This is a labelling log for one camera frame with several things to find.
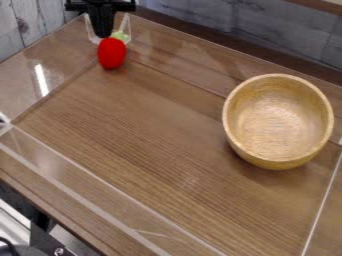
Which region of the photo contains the red felt strawberry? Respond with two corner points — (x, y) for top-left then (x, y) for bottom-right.
(97, 31), (129, 69)

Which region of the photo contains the clear acrylic tray wall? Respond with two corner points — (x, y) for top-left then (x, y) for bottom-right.
(0, 10), (342, 256)

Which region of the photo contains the black metal table bracket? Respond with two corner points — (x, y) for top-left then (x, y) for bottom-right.
(29, 223), (76, 256)

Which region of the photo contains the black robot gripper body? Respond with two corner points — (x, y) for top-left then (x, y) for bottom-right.
(64, 0), (136, 12)

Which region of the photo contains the black cable bottom left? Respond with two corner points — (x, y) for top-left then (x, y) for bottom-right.
(0, 235), (21, 256)

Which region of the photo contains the light wooden bowl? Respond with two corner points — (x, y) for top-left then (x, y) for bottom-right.
(221, 73), (334, 170)

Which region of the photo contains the clear acrylic corner bracket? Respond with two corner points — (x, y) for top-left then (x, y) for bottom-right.
(84, 14), (132, 49)

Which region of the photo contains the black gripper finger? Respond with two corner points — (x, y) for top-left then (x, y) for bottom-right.
(88, 12), (104, 38)
(102, 12), (114, 37)

